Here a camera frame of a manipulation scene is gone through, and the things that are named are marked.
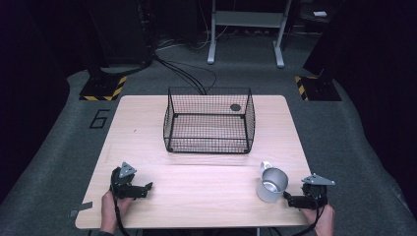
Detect black floor cables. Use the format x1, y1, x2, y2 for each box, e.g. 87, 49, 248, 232
152, 38, 218, 96

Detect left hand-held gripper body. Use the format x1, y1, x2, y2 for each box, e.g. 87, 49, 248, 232
109, 161, 148, 200

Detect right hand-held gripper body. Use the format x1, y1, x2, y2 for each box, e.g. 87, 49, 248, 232
289, 173, 336, 209

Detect black cabinet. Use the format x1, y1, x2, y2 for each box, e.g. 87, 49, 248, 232
84, 0, 155, 77

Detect black wire mesh basket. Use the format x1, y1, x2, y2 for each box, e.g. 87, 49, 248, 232
162, 86, 257, 155

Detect silver metal cup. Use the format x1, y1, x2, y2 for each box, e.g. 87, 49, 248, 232
256, 160, 290, 204

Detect black yellow striped base plate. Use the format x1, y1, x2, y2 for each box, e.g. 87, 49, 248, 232
293, 75, 343, 102
79, 75, 128, 102

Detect grey tape strip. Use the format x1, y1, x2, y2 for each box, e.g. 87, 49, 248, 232
68, 201, 94, 218

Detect person's right hand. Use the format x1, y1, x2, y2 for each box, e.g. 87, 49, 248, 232
300, 204, 336, 236

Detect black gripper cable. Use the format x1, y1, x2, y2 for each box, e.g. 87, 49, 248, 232
112, 196, 132, 236
290, 204, 327, 236

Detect person's left hand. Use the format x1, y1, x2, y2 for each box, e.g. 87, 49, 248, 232
99, 190, 135, 234

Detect grey metal stand frame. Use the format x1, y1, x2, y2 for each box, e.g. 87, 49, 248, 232
207, 0, 293, 69

